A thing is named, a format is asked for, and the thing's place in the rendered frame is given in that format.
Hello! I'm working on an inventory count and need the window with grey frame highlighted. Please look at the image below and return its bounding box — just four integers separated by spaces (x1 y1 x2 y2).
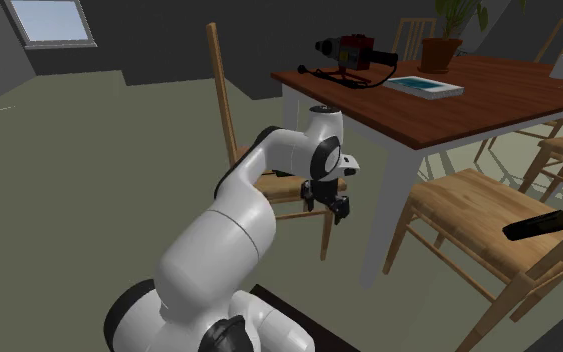
1 0 98 50

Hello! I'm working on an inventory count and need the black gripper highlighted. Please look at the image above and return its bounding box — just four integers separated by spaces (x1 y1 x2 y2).
300 178 351 226

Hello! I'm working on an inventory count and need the potted plant in brown pot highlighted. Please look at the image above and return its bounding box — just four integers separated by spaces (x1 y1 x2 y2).
419 0 528 75

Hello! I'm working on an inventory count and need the dark robot stand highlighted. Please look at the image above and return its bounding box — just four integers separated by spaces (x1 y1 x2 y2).
249 284 361 352

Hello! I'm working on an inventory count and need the wooden chair with wide seat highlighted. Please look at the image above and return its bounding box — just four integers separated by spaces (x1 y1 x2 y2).
382 167 563 352

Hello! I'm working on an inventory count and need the red and black power tool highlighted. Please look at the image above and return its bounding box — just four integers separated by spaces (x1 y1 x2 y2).
296 33 400 90

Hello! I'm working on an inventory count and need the white and teal book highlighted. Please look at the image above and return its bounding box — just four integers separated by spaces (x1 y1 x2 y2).
382 75 465 102

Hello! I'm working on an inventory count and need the wooden chair with tall post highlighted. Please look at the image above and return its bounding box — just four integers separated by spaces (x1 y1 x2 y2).
205 21 348 262

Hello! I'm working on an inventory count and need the black long tool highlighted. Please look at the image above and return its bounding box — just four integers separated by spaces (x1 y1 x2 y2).
501 208 563 243

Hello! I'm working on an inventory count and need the brown table with white legs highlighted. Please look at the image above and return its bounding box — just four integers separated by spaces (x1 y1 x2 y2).
270 54 563 292

